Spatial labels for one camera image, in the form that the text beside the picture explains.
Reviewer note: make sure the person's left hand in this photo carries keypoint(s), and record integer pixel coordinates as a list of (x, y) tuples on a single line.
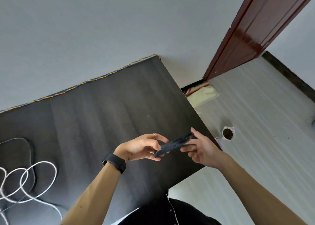
[(134, 148)]

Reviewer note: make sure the person's right hand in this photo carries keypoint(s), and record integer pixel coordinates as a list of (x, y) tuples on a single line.
[(209, 152)]

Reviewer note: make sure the person's right thumb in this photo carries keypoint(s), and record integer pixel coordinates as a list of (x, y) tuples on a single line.
[(196, 133)]

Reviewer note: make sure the person's left thumb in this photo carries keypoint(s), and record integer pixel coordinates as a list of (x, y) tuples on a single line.
[(153, 137)]

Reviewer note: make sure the dark blue smartphone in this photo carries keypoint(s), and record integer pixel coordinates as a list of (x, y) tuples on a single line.
[(173, 144)]

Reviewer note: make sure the person's left forearm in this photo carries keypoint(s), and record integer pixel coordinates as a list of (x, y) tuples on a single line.
[(93, 192)]

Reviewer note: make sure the person's right forearm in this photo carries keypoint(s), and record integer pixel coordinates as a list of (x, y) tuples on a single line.
[(253, 190)]

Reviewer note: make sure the small purple object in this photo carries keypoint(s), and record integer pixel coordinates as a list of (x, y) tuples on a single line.
[(218, 142)]

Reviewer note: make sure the white cup with brown contents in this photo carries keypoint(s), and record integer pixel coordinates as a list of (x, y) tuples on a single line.
[(228, 133)]

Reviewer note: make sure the white plastic bag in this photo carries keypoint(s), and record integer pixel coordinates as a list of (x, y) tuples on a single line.
[(205, 95)]

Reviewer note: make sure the red and white packet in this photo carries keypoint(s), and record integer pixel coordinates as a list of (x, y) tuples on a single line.
[(195, 89)]

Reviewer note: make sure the black smartwatch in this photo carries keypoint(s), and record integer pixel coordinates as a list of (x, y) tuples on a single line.
[(117, 162)]

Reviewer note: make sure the person's black shirt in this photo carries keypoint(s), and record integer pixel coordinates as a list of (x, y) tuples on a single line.
[(172, 215)]

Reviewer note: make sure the red-brown wooden door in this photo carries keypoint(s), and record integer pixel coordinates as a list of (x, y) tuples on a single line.
[(253, 28)]

